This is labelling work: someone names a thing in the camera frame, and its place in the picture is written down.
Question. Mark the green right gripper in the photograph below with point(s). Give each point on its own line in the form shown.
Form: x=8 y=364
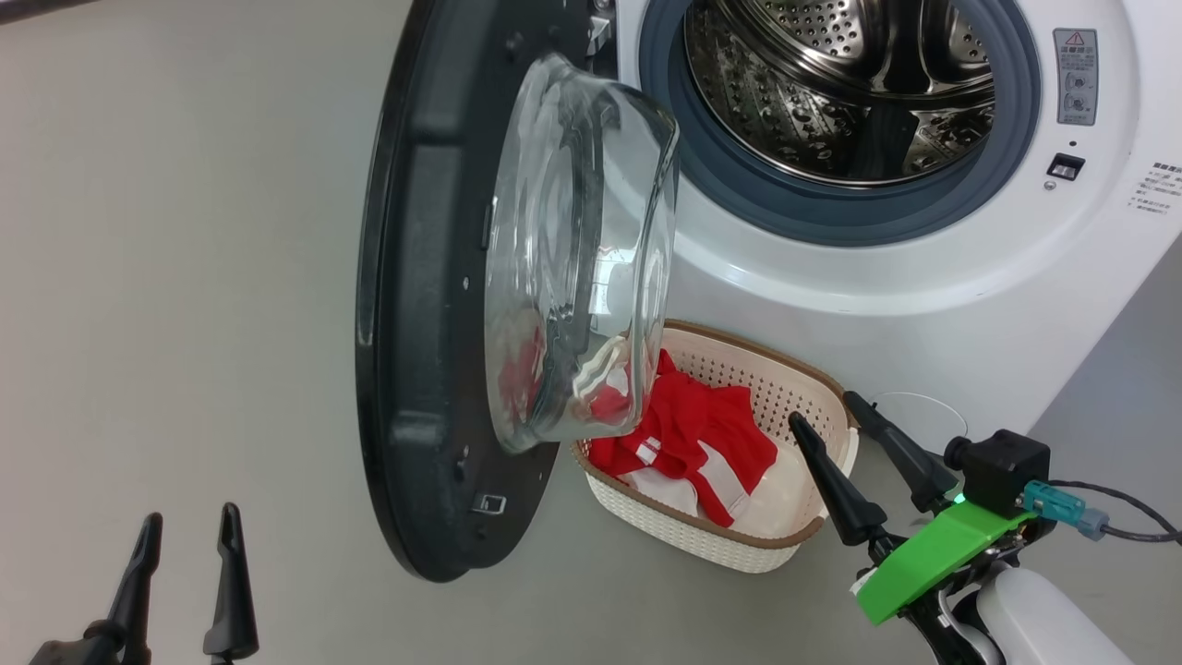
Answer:
x=942 y=554

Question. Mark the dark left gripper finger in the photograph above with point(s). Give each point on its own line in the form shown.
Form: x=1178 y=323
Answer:
x=134 y=591
x=233 y=600

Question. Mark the black rimmed glass washer door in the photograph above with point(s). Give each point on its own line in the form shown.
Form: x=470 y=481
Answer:
x=416 y=277

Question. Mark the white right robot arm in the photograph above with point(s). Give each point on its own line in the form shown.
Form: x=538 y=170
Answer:
x=1043 y=619

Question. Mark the white front-load washing machine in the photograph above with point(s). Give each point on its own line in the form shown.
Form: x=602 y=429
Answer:
x=831 y=277

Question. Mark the grey rubber door gasket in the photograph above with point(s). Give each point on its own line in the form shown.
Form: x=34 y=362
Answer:
x=702 y=175

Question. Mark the washing machine steel drum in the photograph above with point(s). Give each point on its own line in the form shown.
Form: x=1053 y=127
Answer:
x=831 y=92

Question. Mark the round white filter cover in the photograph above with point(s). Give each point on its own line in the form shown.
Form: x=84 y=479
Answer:
x=933 y=406

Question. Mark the cream perforated laundry basket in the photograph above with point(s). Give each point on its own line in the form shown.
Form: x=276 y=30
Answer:
x=785 y=379

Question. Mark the grey warning sticker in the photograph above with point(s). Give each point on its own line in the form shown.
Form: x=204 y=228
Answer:
x=1076 y=78

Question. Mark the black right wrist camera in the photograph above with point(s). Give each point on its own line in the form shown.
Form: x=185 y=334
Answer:
x=1007 y=471

